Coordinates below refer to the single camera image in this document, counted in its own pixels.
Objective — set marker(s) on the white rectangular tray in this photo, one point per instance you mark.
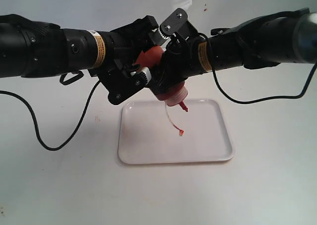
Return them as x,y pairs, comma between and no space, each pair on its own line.
151,133

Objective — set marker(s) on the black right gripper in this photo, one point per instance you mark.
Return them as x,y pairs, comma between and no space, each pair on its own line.
180,55

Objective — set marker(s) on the white paper backdrop sheet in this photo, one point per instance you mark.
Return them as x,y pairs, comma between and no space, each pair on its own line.
101,15

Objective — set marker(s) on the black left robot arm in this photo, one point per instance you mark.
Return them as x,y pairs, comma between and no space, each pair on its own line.
34,49

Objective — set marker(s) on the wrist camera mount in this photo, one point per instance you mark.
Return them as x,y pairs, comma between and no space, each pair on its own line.
172,24
127,87

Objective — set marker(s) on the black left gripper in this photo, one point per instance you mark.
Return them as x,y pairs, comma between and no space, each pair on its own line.
122,47

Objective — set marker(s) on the red sauce squeeze bottle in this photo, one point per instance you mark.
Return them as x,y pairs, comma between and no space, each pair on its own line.
171,92

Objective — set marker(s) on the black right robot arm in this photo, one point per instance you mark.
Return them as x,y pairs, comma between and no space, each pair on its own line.
265,41

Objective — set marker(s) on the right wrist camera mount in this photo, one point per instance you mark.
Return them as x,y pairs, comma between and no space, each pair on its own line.
172,24

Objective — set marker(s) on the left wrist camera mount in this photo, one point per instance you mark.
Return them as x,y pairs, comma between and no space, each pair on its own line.
127,87

